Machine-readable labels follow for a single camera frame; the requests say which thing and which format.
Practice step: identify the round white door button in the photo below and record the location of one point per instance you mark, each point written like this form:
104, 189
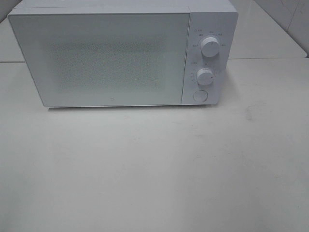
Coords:
200, 96

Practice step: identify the white microwave knob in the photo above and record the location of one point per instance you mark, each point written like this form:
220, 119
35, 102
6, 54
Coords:
205, 76
210, 46

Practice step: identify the white microwave door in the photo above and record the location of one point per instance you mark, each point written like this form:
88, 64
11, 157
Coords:
104, 60

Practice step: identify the white microwave oven body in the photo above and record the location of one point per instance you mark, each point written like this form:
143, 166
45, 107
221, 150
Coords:
206, 17

